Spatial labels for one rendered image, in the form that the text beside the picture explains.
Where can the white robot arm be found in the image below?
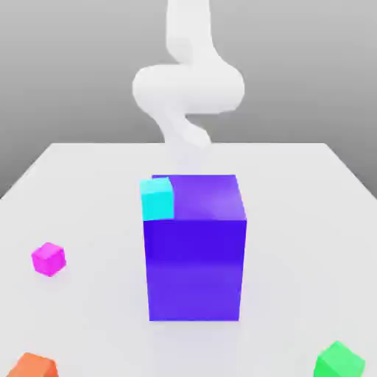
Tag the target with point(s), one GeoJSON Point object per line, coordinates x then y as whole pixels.
{"type": "Point", "coordinates": [188, 88]}

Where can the small cyan cube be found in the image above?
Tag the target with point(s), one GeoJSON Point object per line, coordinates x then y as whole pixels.
{"type": "Point", "coordinates": [156, 200]}

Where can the small magenta cube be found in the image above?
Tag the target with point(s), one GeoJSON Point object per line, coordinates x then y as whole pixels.
{"type": "Point", "coordinates": [48, 259]}

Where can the small green cube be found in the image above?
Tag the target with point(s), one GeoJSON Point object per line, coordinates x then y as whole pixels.
{"type": "Point", "coordinates": [338, 362]}

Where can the small orange cube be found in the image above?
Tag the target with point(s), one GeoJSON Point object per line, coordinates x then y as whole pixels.
{"type": "Point", "coordinates": [34, 366]}

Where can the large purple box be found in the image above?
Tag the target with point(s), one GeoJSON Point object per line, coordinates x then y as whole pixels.
{"type": "Point", "coordinates": [194, 265]}

